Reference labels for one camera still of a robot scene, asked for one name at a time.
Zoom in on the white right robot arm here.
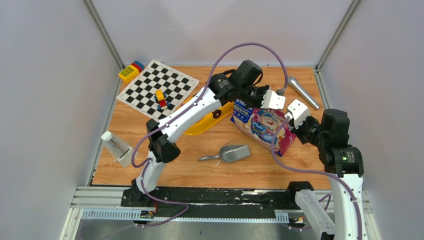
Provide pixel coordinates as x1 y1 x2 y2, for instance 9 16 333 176
285 106 368 240

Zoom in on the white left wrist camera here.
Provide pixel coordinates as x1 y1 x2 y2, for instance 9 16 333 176
260 89 286 110

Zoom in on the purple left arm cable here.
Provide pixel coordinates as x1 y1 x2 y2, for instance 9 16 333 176
131 42 290 227

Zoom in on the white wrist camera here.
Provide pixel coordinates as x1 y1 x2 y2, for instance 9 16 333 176
260 89 286 110
285 99 310 129

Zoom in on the colourful pet food bag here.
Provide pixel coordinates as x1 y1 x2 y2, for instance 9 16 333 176
231 99 296 157

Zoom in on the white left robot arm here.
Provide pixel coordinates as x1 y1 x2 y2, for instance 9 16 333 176
133 60 275 207

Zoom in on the silver metal hook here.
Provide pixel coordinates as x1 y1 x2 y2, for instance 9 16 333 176
198 145 251 163

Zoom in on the yellow double bowl tray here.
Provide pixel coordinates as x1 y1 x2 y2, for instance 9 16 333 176
184 102 234 136

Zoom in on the small yellow blue toy block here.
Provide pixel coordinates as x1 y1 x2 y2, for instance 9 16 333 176
154 89 171 111

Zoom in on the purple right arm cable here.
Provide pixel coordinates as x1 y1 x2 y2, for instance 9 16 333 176
270 113 364 240

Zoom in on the silver microphone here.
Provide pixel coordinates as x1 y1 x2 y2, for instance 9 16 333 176
288 76 321 110

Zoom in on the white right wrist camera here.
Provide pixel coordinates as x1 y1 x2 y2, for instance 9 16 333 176
285 99 310 129

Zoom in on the black white checkerboard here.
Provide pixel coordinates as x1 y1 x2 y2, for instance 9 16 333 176
116 59 199 121

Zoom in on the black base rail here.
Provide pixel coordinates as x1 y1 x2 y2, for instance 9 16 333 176
120 186 301 220

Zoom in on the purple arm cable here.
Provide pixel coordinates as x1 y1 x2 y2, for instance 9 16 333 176
131 42 290 227
270 113 364 240

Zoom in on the yellow red blue toy block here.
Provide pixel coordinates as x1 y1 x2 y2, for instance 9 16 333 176
118 60 145 83

